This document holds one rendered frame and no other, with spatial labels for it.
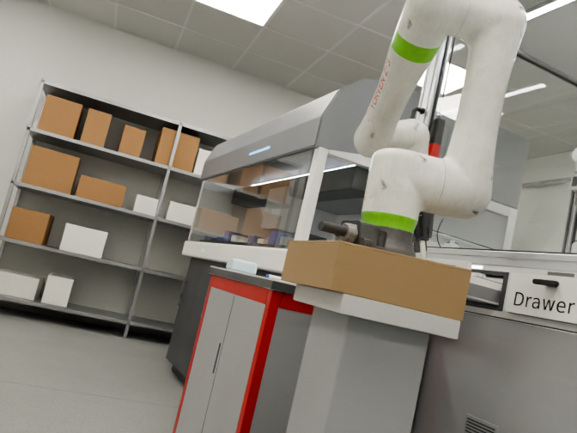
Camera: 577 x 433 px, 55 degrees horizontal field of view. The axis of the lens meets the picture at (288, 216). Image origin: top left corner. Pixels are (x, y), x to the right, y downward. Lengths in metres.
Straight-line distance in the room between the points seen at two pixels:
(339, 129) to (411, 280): 1.40
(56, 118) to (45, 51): 0.85
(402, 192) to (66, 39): 4.96
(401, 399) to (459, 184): 0.49
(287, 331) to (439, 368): 0.52
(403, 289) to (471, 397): 0.64
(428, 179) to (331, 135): 1.22
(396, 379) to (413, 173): 0.45
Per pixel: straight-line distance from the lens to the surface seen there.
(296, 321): 1.62
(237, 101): 5.94
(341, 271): 1.11
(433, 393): 1.87
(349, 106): 2.53
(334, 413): 1.19
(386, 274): 1.15
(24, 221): 5.20
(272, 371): 1.62
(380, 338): 1.21
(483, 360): 1.73
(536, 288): 1.62
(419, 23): 1.39
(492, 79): 1.39
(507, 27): 1.42
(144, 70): 5.87
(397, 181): 1.26
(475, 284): 1.65
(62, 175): 5.20
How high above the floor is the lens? 0.75
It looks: 7 degrees up
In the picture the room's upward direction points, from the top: 13 degrees clockwise
